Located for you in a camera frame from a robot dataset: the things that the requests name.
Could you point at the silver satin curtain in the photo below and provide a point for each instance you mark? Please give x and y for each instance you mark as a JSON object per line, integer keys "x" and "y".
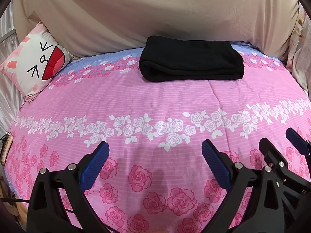
{"x": 9, "y": 97}

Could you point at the pink floral blanket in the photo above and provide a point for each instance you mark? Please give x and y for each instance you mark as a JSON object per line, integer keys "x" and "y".
{"x": 150, "y": 102}

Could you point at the beige draped cloth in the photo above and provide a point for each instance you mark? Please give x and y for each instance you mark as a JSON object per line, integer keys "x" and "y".
{"x": 150, "y": 12}

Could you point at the floral patterned curtain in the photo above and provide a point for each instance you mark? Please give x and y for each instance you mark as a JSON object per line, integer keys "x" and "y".
{"x": 300, "y": 53}

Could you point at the cartoon cat pillow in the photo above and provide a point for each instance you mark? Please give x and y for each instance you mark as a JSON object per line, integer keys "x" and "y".
{"x": 36, "y": 60}

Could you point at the crumpled beige cloth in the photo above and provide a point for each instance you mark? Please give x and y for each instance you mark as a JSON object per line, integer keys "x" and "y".
{"x": 14, "y": 208}

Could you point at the black pants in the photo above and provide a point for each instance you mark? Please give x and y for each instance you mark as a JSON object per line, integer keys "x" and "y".
{"x": 192, "y": 58}

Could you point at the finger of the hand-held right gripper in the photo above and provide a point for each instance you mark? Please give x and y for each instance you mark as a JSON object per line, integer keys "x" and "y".
{"x": 297, "y": 139}
{"x": 273, "y": 151}

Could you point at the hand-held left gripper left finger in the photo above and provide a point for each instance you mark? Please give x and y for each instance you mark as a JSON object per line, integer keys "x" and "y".
{"x": 93, "y": 163}

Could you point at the rose gold phone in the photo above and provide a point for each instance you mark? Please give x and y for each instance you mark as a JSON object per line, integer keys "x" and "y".
{"x": 7, "y": 150}

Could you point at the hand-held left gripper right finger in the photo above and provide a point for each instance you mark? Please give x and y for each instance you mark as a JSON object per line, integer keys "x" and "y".
{"x": 216, "y": 163}

